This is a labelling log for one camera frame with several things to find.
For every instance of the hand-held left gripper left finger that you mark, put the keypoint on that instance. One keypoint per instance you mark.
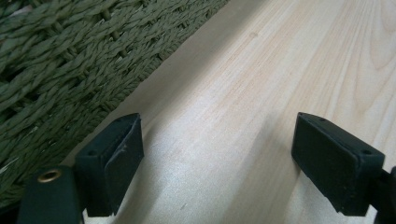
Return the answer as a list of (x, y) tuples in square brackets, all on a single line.
[(107, 168)]

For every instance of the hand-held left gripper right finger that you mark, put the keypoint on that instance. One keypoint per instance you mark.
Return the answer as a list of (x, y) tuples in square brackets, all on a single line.
[(334, 165)]

